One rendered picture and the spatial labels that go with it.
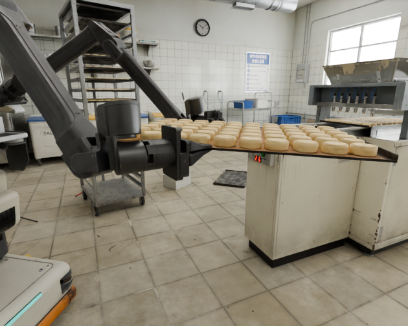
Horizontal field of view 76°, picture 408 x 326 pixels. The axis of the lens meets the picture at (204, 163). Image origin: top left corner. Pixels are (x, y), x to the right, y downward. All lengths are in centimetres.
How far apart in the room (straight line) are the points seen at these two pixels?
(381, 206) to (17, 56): 197
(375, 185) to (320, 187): 37
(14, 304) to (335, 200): 184
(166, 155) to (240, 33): 595
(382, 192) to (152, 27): 473
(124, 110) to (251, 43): 609
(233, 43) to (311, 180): 483
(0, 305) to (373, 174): 210
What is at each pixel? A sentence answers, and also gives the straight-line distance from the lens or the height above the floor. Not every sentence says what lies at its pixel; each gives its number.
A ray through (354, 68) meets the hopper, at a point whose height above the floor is 128.
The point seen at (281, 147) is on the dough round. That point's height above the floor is 101.
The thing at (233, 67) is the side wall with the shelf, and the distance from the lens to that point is 619.
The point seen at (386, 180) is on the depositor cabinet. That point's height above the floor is 59.
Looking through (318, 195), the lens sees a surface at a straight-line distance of 185.
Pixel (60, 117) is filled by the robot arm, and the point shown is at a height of 108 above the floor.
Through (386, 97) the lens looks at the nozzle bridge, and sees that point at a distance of 207.
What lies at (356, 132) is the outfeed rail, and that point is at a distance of 198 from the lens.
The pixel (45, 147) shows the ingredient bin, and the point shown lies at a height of 30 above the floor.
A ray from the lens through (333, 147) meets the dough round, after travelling 58.
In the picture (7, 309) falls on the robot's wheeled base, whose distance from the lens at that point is 144.
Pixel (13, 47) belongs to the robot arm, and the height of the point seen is 120.
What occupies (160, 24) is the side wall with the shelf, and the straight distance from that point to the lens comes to 566.
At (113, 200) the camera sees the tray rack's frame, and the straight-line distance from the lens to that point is 260.
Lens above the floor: 112
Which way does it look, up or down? 15 degrees down
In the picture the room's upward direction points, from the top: straight up
